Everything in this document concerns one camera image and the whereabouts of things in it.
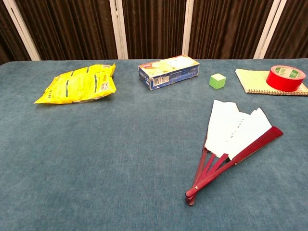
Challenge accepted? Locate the red ribbed paper folding fan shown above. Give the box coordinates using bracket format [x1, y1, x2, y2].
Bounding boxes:
[184, 99, 284, 206]

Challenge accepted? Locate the blue white carton box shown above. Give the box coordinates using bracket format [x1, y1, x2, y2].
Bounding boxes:
[138, 54, 200, 91]

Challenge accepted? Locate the blue velvet table cloth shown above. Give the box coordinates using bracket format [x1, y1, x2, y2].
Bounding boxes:
[0, 59, 308, 231]

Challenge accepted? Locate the green cube block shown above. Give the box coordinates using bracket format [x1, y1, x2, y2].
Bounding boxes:
[209, 73, 227, 90]

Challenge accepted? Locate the yellow snack bag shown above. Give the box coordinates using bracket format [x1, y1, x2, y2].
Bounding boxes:
[34, 62, 117, 105]

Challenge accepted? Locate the cream spiral notebook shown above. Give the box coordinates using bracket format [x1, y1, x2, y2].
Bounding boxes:
[234, 68, 308, 96]

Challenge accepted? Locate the dark brown pleated curtain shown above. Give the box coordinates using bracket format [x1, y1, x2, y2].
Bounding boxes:
[0, 0, 308, 65]

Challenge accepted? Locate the red tape roll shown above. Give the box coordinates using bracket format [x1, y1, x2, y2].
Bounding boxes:
[266, 64, 306, 92]

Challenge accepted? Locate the white screen frame post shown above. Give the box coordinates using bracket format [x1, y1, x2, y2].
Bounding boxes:
[181, 0, 194, 56]
[253, 0, 287, 60]
[109, 0, 128, 60]
[2, 0, 41, 61]

